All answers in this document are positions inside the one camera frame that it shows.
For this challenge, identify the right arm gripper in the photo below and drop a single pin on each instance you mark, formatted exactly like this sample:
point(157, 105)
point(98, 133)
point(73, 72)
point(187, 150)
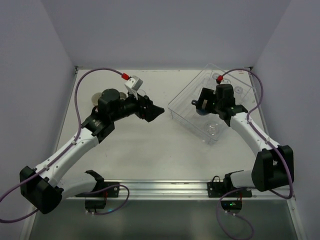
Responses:
point(204, 100)

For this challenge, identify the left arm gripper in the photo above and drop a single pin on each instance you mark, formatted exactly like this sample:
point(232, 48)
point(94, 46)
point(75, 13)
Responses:
point(144, 107)

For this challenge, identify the blue ceramic mug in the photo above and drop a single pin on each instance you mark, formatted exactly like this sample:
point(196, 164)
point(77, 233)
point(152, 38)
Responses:
point(202, 112)

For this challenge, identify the clear ribbed glass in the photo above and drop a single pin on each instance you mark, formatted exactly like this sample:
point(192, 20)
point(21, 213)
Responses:
point(212, 128)

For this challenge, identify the orange mug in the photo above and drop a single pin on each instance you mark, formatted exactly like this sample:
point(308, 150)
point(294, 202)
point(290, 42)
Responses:
point(94, 100)

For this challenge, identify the clear faceted glass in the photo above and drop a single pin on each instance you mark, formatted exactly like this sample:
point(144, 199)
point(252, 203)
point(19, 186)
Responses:
point(141, 93)

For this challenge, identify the steel tumbler with cork band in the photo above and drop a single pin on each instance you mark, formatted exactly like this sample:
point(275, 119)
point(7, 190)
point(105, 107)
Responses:
point(122, 95)

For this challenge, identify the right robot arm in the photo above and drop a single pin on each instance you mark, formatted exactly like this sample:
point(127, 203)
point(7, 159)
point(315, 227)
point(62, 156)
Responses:
point(274, 163)

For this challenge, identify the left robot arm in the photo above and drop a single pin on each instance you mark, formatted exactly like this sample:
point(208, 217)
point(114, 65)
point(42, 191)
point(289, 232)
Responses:
point(42, 185)

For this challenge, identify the clear glass at rack back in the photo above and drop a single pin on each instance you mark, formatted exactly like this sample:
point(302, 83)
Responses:
point(215, 76)

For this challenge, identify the right controller box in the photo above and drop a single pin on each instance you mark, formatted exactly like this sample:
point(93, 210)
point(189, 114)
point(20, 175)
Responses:
point(233, 206)

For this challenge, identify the controller box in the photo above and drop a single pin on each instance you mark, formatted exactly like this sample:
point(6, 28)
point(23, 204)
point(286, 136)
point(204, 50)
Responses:
point(94, 205)
point(233, 206)

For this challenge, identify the left controller box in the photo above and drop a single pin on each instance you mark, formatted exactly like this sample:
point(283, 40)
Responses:
point(94, 205)

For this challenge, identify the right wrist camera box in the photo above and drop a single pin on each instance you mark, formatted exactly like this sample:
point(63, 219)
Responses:
point(225, 81)

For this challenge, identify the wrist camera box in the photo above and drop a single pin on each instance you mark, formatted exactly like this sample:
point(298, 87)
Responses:
point(133, 84)
point(225, 81)

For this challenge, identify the white wire dish rack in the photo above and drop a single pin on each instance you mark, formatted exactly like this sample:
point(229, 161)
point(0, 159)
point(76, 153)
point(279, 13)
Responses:
point(194, 106)

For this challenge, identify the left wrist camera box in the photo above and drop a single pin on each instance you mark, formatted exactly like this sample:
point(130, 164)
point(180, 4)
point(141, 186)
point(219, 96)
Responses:
point(133, 84)

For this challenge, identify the aluminium mounting rail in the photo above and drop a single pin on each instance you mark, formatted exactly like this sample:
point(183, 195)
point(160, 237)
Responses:
point(167, 189)

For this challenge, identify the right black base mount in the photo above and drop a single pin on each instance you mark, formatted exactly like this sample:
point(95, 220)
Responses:
point(216, 188)

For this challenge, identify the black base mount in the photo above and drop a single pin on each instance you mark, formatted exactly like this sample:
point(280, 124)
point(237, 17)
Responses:
point(216, 188)
point(105, 189)

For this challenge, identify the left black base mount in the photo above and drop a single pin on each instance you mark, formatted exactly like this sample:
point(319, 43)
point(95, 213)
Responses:
point(105, 189)

